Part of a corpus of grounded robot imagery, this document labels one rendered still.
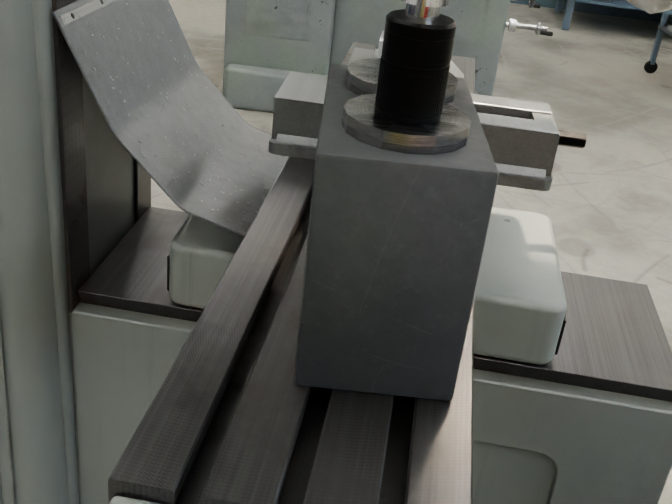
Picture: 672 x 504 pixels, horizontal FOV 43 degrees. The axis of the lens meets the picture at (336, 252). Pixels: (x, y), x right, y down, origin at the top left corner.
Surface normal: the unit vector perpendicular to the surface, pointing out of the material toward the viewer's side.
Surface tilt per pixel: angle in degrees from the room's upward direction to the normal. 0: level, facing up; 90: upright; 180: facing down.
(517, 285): 0
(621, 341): 0
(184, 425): 0
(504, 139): 90
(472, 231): 90
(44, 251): 89
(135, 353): 90
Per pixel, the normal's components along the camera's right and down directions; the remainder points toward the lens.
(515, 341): -0.14, 0.45
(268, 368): 0.10, -0.88
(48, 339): 0.74, 0.36
